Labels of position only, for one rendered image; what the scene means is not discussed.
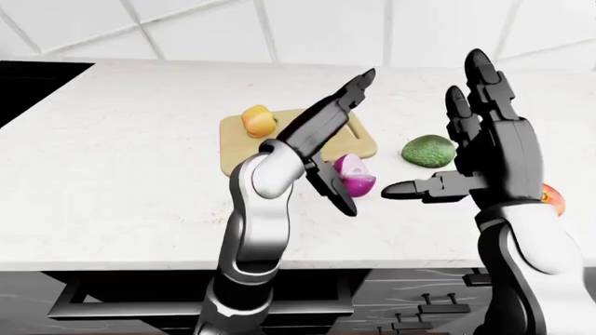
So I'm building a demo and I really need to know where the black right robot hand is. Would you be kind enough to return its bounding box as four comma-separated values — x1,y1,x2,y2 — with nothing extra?
381,47,546,211

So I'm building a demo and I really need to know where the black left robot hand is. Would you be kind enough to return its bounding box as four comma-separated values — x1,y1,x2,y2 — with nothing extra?
272,67,377,218

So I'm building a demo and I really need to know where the wooden cutting board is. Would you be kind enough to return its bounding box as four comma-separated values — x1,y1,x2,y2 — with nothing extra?
219,107,378,180

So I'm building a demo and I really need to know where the yellow bell pepper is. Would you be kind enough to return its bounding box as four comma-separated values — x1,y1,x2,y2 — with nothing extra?
240,104,279,140

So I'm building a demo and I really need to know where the halved red onion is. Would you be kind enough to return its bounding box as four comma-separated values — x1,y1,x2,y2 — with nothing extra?
332,154,377,199

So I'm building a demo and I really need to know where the red tomato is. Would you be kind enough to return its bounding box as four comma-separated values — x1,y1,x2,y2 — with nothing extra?
540,183,567,218

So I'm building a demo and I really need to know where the green avocado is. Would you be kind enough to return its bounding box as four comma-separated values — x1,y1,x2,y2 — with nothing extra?
401,134,459,170

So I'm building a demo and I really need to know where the dark marble cabinet front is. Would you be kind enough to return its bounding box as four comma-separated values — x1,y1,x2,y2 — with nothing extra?
0,267,494,335

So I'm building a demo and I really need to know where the black drawer handle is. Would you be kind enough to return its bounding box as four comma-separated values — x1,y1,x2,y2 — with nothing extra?
374,312,435,335
416,292,471,315
461,267,490,288

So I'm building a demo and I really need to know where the black oven handle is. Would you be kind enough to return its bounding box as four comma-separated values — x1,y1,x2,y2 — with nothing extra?
47,268,369,321

